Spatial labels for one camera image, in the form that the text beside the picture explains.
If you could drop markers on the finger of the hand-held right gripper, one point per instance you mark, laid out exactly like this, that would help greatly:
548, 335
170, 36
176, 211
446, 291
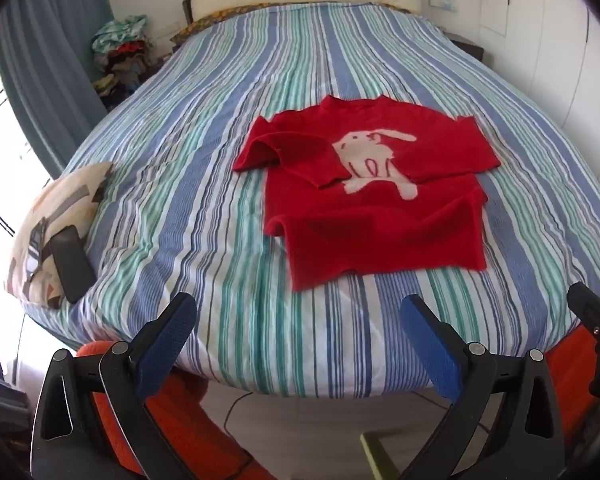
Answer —
592, 305

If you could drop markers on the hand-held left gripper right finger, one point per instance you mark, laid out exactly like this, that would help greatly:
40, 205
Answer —
430, 345

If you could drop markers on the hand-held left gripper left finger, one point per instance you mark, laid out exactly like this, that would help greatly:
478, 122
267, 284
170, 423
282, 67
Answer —
167, 345

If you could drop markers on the red sweater with white animal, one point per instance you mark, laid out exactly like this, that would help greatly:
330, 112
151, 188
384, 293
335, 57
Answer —
380, 220

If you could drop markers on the pile of clothes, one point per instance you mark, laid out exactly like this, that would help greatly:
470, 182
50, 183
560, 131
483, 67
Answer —
122, 55

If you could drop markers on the person's orange pants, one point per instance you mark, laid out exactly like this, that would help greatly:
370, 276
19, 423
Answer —
200, 430

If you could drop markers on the green strip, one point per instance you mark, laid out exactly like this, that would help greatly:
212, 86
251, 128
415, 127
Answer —
377, 457

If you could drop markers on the black phone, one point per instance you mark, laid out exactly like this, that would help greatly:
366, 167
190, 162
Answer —
71, 265

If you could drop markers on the dark grey cloth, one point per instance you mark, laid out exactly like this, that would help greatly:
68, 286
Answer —
2, 410

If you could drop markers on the patterned cream pillow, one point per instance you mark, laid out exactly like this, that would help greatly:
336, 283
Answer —
65, 195

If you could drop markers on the striped bedspread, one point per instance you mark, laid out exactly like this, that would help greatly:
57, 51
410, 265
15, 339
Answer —
205, 160

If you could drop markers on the white wardrobe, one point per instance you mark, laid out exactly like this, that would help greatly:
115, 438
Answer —
555, 35

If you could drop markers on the dark nightstand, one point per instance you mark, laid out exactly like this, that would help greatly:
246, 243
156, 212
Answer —
467, 45

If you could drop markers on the blue curtain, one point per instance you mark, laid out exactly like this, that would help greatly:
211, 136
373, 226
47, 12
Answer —
45, 60

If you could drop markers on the yellow patterned pillow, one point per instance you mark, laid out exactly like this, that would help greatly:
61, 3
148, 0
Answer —
205, 22

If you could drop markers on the wall socket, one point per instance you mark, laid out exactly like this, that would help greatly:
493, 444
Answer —
441, 1

